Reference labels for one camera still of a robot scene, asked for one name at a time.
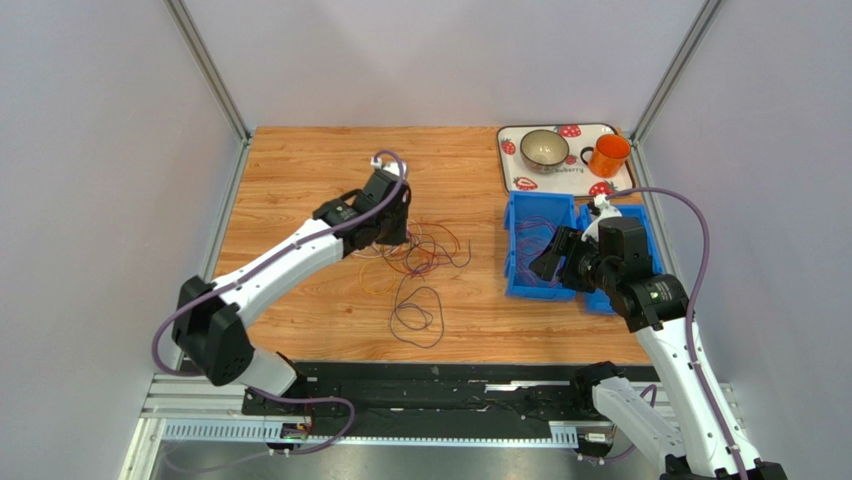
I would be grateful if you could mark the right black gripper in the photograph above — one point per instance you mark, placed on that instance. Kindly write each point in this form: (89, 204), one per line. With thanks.
(566, 257)

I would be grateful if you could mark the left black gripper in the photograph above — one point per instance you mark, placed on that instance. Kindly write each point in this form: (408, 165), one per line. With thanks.
(400, 235)

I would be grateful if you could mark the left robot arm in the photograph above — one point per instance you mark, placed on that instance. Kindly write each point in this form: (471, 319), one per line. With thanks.
(211, 320)

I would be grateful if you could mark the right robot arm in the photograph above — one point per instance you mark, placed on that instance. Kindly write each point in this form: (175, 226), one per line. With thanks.
(705, 440)

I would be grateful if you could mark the right blue plastic bin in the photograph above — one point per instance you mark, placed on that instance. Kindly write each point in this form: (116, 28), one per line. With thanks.
(598, 303)

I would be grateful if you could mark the ceramic bowl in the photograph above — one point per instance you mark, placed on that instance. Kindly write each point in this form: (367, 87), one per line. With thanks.
(543, 151)

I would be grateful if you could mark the strawberry print tray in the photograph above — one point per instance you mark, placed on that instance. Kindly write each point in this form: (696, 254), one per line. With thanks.
(572, 175)

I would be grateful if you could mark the orange mug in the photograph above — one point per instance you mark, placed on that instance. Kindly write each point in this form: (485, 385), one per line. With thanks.
(606, 157)

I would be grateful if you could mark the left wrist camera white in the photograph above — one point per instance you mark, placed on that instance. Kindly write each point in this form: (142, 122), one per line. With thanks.
(395, 166)

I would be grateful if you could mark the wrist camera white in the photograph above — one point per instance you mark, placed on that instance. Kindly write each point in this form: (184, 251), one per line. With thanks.
(600, 209)
(395, 166)

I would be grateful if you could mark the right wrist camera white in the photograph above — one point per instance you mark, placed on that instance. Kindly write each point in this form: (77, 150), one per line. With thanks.
(600, 209)

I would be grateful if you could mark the right aluminium frame post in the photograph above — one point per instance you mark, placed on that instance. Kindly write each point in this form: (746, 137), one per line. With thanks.
(692, 40)

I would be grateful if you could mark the aluminium frame post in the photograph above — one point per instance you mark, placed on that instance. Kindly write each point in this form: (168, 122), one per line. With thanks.
(193, 38)
(692, 40)

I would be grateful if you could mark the slotted cable duct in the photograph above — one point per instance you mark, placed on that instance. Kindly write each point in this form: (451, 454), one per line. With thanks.
(277, 432)

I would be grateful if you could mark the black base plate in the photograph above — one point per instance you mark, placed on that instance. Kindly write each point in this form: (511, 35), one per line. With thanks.
(444, 399)

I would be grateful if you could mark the left aluminium frame post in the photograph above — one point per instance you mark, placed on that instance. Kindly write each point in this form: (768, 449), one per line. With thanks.
(193, 38)

